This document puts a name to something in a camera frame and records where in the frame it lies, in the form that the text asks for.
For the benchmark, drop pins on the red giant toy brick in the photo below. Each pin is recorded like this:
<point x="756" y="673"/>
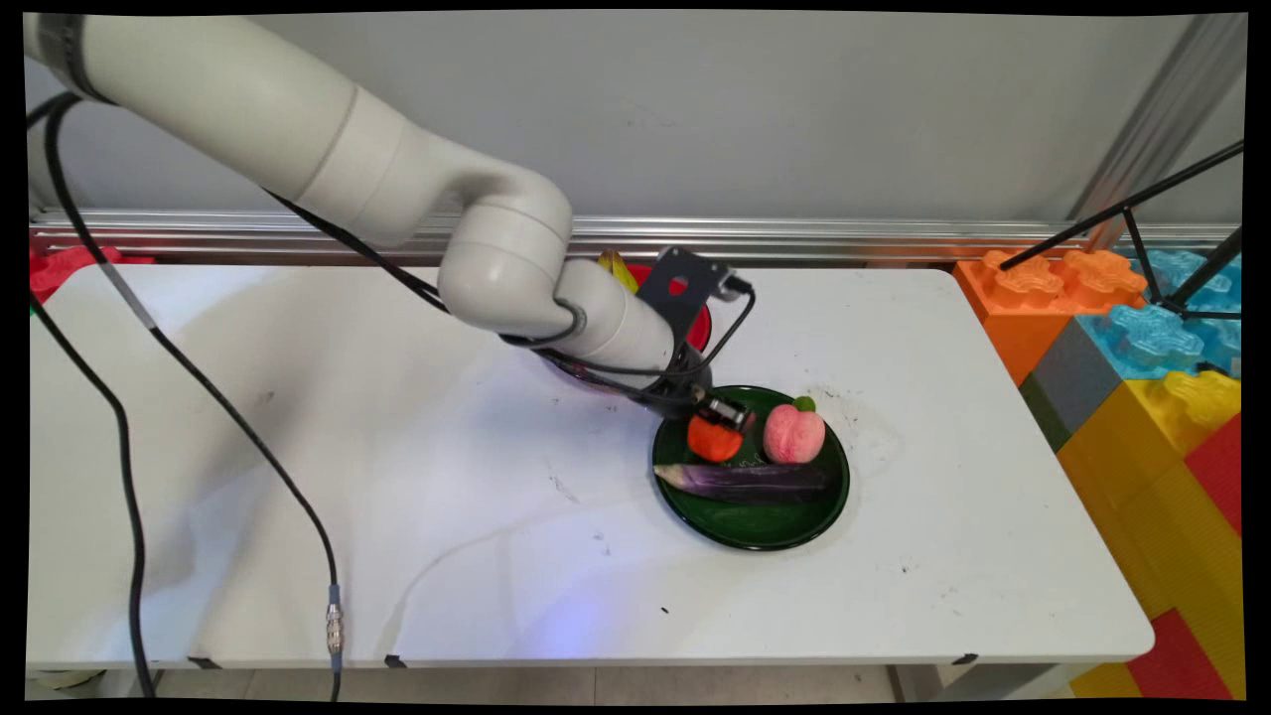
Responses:
<point x="1182" y="660"/>
<point x="1219" y="477"/>

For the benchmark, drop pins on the orange giant toy brick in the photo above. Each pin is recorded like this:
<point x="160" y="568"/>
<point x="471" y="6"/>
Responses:
<point x="1043" y="298"/>

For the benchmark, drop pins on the grey giant toy brick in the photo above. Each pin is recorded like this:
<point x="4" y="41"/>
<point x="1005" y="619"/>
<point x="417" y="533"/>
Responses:
<point x="1077" y="382"/>

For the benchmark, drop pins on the yellow toy banana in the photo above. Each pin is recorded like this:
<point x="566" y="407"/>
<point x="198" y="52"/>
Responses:
<point x="618" y="270"/>

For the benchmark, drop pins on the red bowl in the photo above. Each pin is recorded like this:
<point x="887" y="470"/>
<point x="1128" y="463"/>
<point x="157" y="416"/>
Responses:
<point x="700" y="323"/>

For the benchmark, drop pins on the aluminium rail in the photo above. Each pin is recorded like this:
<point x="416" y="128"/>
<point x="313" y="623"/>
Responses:
<point x="844" y="238"/>

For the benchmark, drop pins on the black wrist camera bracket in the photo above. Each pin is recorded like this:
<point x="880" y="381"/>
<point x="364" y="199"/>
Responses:
<point x="685" y="288"/>

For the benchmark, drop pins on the dark green round plate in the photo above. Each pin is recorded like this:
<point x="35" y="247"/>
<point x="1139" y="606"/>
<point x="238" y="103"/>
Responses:
<point x="765" y="516"/>

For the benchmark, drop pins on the blue giant toy brick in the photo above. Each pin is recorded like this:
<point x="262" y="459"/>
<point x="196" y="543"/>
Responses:
<point x="1162" y="328"/>

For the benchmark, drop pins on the yellow giant toy brick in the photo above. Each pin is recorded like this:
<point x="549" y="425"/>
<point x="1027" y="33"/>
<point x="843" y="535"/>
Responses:
<point x="1152" y="497"/>

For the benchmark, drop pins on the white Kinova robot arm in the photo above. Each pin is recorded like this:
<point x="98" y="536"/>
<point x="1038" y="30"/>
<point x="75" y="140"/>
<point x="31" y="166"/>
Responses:
<point x="328" y="159"/>

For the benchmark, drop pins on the orange toy tomato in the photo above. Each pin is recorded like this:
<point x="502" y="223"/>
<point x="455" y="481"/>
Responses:
<point x="713" y="441"/>

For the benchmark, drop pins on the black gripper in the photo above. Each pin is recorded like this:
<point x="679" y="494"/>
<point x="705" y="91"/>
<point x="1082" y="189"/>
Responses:
<point x="685" y="382"/>

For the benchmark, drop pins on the black tripod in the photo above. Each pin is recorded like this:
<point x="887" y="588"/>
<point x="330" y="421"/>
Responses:
<point x="1152" y="218"/>

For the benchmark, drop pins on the purple toy eggplant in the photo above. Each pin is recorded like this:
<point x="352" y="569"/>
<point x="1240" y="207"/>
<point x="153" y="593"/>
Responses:
<point x="745" y="481"/>

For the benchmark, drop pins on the pink toy peach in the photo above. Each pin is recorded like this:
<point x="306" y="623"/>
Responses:
<point x="794" y="437"/>

